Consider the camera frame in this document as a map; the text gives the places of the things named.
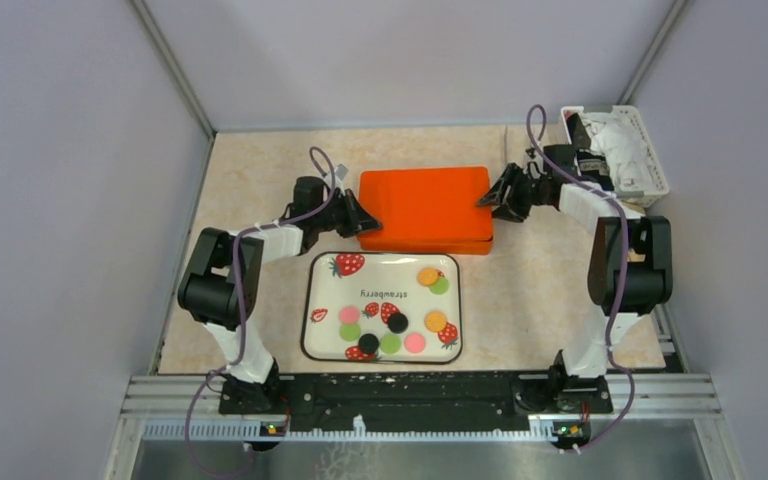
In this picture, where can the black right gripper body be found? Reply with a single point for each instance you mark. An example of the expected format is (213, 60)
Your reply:
(525, 191)

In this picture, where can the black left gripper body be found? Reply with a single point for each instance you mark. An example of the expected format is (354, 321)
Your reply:
(342, 215)

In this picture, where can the orange box lid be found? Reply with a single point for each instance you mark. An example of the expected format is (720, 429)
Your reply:
(428, 203)

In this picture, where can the orange cookie box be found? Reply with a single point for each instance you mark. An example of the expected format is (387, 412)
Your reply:
(380, 242)

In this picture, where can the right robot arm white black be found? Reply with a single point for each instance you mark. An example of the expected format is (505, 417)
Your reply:
(630, 269)

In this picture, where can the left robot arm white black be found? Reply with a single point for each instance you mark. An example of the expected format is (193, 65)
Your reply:
(220, 283)

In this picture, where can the black cloth in basket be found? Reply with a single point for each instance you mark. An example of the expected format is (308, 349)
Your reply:
(591, 164)

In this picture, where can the white strawberry print tray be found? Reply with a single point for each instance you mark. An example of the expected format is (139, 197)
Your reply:
(380, 284)

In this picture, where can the pink sandwich cookie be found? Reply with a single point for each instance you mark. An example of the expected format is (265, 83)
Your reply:
(414, 343)
(349, 315)

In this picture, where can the yellow round biscuit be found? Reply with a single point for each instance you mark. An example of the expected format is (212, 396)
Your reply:
(435, 321)
(428, 276)

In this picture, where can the green sandwich cookie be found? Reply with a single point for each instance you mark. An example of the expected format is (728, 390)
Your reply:
(350, 332)
(390, 344)
(440, 286)

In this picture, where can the white crumpled cloth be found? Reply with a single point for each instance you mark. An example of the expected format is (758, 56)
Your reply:
(614, 136)

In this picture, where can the black sandwich cookie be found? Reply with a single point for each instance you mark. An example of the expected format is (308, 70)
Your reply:
(368, 344)
(397, 323)

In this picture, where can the white plastic basket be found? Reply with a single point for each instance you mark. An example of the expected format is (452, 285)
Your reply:
(643, 199)

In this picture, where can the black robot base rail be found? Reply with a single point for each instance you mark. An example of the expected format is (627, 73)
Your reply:
(417, 402)

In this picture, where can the aluminium frame rail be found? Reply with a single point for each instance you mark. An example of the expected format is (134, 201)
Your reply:
(663, 426)

